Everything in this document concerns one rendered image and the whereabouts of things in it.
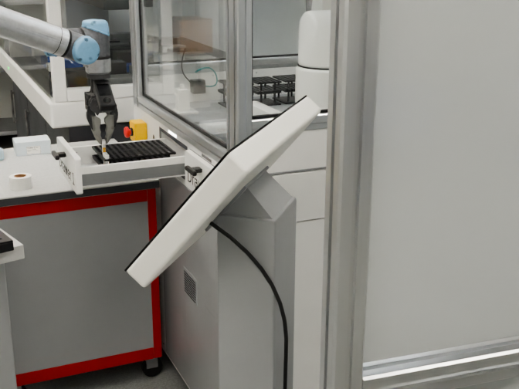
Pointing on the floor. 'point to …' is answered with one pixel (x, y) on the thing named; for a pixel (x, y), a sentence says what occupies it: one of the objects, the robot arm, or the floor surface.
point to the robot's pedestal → (8, 377)
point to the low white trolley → (78, 272)
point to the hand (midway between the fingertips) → (103, 140)
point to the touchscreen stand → (256, 299)
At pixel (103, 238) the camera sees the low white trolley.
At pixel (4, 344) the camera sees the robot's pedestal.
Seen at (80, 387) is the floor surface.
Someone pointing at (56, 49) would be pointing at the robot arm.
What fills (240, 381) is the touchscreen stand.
